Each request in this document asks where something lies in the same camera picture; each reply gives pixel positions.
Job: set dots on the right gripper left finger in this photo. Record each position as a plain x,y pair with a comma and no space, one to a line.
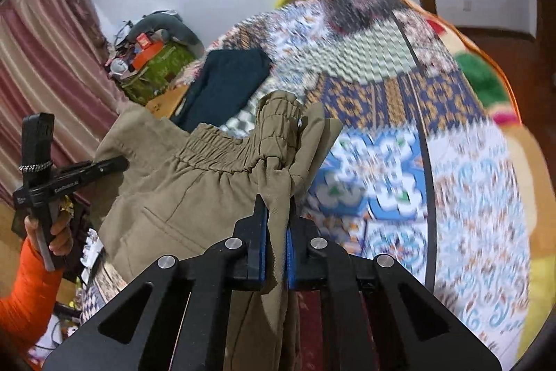
174,315

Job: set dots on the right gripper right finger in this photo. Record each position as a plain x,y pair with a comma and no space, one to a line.
375,315

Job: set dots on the khaki pants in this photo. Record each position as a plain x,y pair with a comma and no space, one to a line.
184,191

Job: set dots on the orange left sleeve forearm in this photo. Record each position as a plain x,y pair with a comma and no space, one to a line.
26,311

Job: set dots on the person's left hand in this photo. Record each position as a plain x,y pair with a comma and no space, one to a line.
63,241

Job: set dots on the striped red curtain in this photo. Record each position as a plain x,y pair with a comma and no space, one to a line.
52,60

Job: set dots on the wooden board with flowers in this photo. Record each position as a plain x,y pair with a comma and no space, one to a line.
164,105

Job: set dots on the patchwork quilt bedspread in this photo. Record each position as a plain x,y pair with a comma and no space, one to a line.
426,168

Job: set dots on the orange box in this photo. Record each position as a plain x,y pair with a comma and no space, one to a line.
142,58

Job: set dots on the green storage box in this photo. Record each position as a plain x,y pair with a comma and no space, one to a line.
155,77

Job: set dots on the grey plush toy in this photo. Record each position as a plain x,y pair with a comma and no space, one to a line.
171,28

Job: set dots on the dark navy folded garment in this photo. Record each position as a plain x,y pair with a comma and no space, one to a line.
227,81

